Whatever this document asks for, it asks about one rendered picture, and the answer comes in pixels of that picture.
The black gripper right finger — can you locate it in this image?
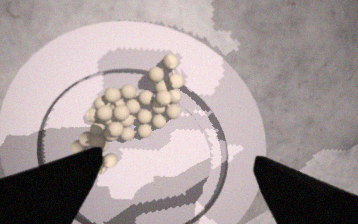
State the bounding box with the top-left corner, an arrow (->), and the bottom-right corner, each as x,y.
253,156 -> 358,224

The pale round bead board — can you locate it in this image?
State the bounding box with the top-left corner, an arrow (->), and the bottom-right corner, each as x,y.
0,21 -> 266,224

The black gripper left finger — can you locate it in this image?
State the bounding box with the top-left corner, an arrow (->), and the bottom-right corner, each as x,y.
0,147 -> 103,224

